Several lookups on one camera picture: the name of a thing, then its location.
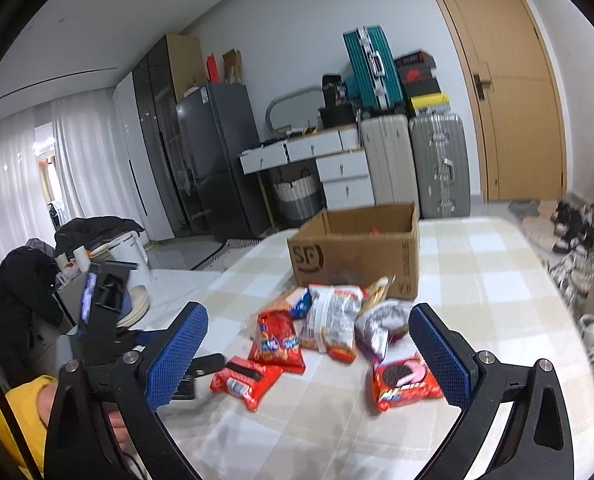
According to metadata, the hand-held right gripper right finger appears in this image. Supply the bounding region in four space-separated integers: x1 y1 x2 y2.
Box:
408 302 576 480

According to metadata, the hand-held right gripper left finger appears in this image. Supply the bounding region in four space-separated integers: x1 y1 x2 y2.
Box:
43 301 209 480

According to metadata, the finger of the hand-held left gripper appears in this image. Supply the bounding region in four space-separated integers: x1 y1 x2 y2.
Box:
137 330 226 377
169 377 196 400

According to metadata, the red black-striped snack packet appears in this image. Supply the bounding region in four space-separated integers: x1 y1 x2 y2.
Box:
210 355 284 412

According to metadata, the red sandwich cookie packet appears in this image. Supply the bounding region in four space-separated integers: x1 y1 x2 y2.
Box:
372 354 446 414

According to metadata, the purple silver snack bag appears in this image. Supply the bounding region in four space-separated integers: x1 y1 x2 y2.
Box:
354 299 414 364

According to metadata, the red crinkled snack packet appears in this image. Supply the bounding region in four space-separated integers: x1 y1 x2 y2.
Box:
248 310 306 374

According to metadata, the beige cookie packet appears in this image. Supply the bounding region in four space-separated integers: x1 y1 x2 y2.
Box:
364 276 396 312

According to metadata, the orange snack packet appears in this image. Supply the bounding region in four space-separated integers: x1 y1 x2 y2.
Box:
263 287 308 322

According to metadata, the blue cookie packet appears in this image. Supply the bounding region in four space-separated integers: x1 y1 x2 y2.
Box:
289 290 314 319

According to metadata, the white orange snack bag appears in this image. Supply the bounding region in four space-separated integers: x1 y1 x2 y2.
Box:
298 284 366 364

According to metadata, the brown cardboard box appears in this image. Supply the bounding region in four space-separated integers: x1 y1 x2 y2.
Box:
287 202 421 301

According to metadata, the yellow-sleeved left forearm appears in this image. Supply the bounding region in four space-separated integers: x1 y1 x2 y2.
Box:
0 375 58 480

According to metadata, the person's left hand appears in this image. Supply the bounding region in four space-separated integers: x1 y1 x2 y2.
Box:
99 402 129 461

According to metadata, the stack of white plates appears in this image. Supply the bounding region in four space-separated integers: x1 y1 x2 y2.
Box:
116 285 150 329

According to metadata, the black puffy jacket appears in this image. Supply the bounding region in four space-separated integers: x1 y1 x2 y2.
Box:
54 216 146 257

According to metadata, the black jacket on chair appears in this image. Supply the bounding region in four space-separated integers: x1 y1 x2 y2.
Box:
0 246 66 377

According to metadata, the checkered tablecloth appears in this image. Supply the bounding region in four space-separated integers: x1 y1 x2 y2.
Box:
152 216 594 480

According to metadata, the dark floor rug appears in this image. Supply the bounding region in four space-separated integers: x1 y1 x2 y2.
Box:
191 236 264 272

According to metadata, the white sheer curtain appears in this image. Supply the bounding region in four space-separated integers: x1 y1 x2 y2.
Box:
0 94 128 302

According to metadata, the grey door mat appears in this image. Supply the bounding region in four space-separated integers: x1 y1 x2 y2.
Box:
507 198 558 222

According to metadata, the dark glass cabinet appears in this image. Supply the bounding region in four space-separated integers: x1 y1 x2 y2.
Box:
132 35 204 239

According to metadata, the pile of shoes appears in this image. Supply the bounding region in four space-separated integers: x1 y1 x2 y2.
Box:
546 200 594 307

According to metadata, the grey white laundry basket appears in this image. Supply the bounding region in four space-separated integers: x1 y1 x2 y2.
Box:
271 169 324 224

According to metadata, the silver suitcase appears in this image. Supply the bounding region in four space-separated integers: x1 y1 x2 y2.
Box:
408 111 472 220

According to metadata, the dark grey fridge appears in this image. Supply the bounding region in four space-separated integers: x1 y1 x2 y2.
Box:
175 82 274 242

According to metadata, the white suitcase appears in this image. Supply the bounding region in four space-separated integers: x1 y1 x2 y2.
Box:
358 113 421 209

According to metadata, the white desk with drawers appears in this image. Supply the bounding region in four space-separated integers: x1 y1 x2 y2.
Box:
240 127 376 212

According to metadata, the yellow shoe box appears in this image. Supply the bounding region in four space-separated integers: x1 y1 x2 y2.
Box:
408 93 450 117

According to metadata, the large flat cardboard box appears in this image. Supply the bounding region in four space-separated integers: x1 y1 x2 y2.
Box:
166 35 203 104

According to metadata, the black storage box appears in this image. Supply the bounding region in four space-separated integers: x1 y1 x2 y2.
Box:
318 104 360 130

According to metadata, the small open cardboard box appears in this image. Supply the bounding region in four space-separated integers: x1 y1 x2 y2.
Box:
221 49 244 86

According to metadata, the oval mirror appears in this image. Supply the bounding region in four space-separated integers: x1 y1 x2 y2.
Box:
265 85 324 134

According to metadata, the wooden door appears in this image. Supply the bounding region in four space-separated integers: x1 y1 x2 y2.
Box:
419 0 568 204

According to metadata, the black printed bag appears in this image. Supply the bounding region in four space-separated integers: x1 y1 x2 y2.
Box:
321 74 350 107

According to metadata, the black red shoe box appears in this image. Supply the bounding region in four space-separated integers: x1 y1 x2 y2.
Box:
394 51 438 86

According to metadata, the teal suitcase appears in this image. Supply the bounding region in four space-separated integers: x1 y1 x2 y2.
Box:
343 26 404 111

